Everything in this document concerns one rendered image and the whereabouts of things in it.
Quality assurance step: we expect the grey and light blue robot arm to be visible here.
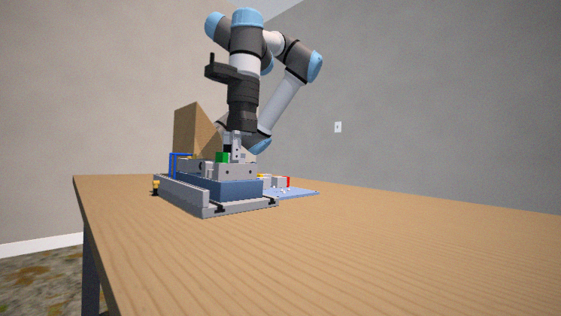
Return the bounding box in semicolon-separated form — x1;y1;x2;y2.
205;8;323;155

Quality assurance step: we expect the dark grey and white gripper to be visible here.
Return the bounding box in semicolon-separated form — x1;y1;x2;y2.
205;53;261;160

